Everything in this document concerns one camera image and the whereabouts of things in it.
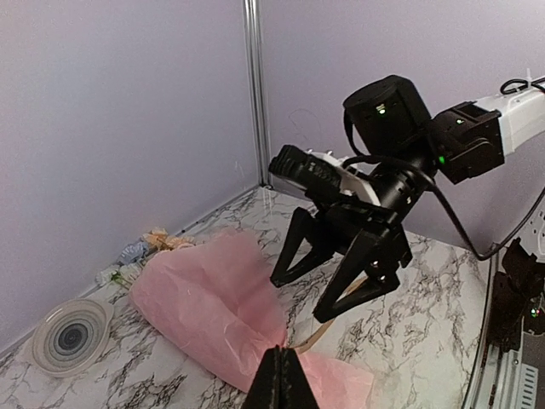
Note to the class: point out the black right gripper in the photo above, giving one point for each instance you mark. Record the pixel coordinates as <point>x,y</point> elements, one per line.
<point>371,239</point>

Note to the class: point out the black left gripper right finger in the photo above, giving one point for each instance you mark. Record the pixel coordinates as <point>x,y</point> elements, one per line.
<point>295,390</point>

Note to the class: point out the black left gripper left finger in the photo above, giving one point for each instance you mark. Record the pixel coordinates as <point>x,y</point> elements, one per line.
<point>266,381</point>

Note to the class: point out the beige raffia ribbon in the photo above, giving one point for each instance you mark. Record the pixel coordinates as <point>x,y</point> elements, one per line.
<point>306,345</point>

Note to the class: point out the pink wrapping paper sheet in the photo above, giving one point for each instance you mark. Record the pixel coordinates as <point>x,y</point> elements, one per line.
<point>215,303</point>

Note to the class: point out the large pink fake rose stem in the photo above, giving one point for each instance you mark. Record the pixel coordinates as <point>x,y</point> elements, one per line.
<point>159,239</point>

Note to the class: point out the white fake flower stem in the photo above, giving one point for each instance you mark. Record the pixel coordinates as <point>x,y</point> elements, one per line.
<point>122,275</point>

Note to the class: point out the blue fake flower stem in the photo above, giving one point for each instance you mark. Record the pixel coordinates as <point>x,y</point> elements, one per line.
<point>133,253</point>

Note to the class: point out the striped grey ceramic plate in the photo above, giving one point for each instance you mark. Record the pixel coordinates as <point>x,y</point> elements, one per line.
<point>71,337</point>

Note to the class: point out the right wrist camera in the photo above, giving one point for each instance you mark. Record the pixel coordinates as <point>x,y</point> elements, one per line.
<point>321,176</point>

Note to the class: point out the aluminium front rail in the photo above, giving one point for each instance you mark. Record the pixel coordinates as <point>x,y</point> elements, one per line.
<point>512,379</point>

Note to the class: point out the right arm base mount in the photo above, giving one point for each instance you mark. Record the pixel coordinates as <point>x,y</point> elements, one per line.
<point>517,299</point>

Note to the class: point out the right aluminium frame post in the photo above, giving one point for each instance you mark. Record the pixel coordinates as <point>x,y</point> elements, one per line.
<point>258,97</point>

